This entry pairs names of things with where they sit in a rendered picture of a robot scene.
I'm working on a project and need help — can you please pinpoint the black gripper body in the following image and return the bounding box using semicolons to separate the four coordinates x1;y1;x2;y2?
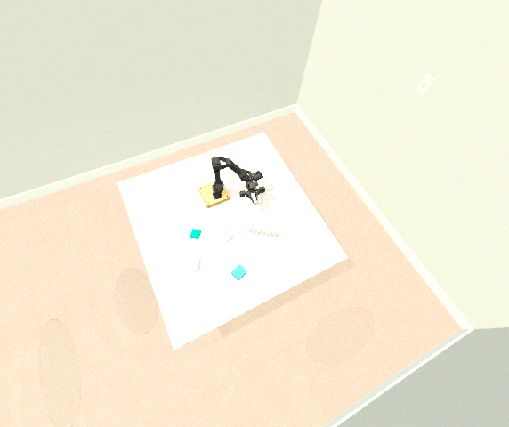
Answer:
239;187;265;197

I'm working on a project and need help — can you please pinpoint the light blue rectangular block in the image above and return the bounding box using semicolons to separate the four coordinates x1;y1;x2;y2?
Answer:
231;265;246;280

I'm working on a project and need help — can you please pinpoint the green block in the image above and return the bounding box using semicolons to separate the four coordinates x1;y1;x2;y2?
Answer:
190;229;201;239

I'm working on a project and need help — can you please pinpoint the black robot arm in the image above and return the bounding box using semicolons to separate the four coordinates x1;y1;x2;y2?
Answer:
211;157;263;200

